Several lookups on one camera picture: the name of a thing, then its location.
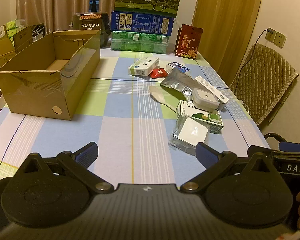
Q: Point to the black printed box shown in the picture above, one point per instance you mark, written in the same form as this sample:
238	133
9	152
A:
90	21

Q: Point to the silver foil bag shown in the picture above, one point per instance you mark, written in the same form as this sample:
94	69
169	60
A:
180	82

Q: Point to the long white ointment box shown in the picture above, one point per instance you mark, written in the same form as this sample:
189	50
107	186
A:
215	90

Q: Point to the chair with quilted cover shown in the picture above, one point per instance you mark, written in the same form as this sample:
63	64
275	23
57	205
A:
262	80

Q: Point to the green white carton box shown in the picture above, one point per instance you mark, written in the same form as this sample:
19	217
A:
190	111

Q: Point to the clear plastic box blue label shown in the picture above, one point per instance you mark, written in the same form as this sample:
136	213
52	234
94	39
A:
178	67

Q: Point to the white green medicine box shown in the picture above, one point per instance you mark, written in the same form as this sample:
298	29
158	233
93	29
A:
143	66

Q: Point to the small brown cardboard box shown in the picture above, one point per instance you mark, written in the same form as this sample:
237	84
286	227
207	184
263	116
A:
22	38
3	51

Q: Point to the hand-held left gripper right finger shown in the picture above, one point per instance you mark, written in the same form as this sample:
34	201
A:
206	153

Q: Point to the foil packet with white pad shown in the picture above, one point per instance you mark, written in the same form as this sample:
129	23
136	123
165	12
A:
192	132

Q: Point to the grey white square device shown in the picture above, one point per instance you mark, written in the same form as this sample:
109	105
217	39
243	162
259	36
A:
205	98

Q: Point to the flat blue box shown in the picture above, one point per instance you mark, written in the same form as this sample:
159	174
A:
140	22

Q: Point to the black bag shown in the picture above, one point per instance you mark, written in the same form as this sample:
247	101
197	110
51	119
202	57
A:
38	31

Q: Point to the red candy packet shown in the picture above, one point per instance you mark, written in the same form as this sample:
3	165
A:
159	73

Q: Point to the empty wall socket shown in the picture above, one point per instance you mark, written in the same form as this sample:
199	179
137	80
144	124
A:
280	40

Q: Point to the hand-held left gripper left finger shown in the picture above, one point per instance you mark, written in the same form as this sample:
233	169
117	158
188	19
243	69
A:
86	152

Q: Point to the yellow curtain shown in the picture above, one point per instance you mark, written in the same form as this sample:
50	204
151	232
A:
227	17

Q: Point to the wall socket with charger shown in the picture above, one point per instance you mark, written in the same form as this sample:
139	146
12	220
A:
270	35

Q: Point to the green wrapped carton pack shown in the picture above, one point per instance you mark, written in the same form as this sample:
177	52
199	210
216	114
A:
140	42

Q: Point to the dark red gift box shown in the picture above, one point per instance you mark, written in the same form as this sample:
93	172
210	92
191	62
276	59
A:
188	42

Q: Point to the pink beige curtain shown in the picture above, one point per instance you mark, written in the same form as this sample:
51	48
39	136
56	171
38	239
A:
52	2

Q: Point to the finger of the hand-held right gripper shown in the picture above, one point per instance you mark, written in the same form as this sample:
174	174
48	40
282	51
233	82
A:
260	149
290	146

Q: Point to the white plastic spoon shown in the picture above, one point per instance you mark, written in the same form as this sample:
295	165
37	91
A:
162	96

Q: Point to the checked desktop tablecloth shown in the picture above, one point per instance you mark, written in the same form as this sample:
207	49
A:
120	130

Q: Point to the green tissue packets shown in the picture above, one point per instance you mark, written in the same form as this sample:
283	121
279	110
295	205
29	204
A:
12	27

